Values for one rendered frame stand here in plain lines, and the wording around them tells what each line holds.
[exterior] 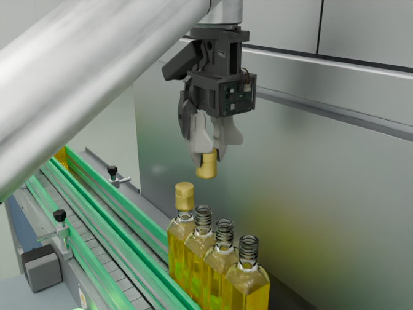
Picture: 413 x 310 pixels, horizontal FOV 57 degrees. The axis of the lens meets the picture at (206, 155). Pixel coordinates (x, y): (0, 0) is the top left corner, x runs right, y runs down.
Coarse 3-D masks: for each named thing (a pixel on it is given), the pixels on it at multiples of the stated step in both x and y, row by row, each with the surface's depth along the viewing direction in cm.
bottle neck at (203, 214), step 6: (198, 210) 66; (204, 210) 68; (210, 210) 66; (198, 216) 66; (204, 216) 65; (210, 216) 66; (198, 222) 66; (204, 222) 66; (210, 222) 67; (198, 228) 67; (204, 228) 66; (210, 228) 67; (198, 234) 67; (204, 234) 67
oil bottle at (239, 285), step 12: (228, 276) 60; (240, 276) 58; (252, 276) 58; (264, 276) 59; (228, 288) 61; (240, 288) 58; (252, 288) 58; (264, 288) 60; (228, 300) 62; (240, 300) 59; (252, 300) 59; (264, 300) 61
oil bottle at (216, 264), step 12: (216, 252) 63; (228, 252) 63; (204, 264) 65; (216, 264) 62; (228, 264) 62; (204, 276) 66; (216, 276) 63; (204, 288) 67; (216, 288) 64; (204, 300) 68; (216, 300) 65
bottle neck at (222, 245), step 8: (216, 224) 62; (224, 224) 63; (232, 224) 62; (216, 232) 62; (224, 232) 61; (232, 232) 62; (216, 240) 63; (224, 240) 62; (232, 240) 63; (216, 248) 63; (224, 248) 62; (232, 248) 64
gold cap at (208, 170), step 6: (204, 156) 60; (210, 156) 61; (216, 156) 62; (204, 162) 61; (210, 162) 61; (216, 162) 62; (198, 168) 62; (204, 168) 61; (210, 168) 61; (216, 168) 63; (198, 174) 62; (204, 174) 62; (210, 174) 62; (216, 174) 63
